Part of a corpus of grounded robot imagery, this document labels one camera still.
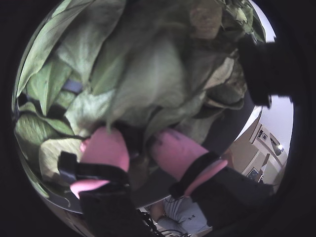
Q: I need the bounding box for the person in grey shirt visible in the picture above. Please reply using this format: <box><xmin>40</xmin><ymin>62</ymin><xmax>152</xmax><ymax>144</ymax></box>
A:
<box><xmin>150</xmin><ymin>195</ymin><xmax>213</xmax><ymax>235</ymax></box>

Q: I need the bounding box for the light wooden cabinet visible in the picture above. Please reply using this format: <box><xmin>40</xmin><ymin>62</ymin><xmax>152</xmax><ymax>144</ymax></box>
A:
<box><xmin>228</xmin><ymin>118</ymin><xmax>288</xmax><ymax>185</ymax></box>

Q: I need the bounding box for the pile of green leaves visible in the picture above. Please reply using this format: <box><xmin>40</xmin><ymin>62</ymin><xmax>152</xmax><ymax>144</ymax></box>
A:
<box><xmin>13</xmin><ymin>0</ymin><xmax>266</xmax><ymax>196</ymax></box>

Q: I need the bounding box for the gripper finger with pink pad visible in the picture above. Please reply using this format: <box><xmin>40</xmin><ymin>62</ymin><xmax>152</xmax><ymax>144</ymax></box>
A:
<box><xmin>150</xmin><ymin>129</ymin><xmax>275</xmax><ymax>234</ymax></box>
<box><xmin>58</xmin><ymin>126</ymin><xmax>150</xmax><ymax>237</ymax></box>

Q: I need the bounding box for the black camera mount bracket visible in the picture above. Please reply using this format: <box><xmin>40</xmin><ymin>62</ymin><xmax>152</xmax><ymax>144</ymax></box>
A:
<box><xmin>236</xmin><ymin>34</ymin><xmax>296</xmax><ymax>109</ymax></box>

